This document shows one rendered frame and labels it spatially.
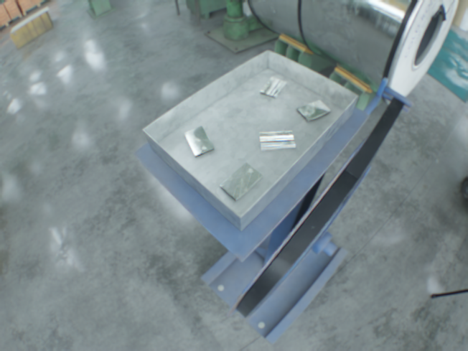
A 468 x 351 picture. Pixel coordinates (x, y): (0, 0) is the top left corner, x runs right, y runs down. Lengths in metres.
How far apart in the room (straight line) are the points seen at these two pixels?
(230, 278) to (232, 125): 1.00
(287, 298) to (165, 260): 0.68
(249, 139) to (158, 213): 1.18
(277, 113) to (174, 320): 1.15
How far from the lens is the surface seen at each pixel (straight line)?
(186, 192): 0.39
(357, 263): 1.49
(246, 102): 0.51
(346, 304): 1.43
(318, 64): 2.55
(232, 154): 0.42
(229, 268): 1.36
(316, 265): 1.40
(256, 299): 0.54
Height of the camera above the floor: 1.34
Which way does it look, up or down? 57 degrees down
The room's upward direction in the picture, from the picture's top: 5 degrees counter-clockwise
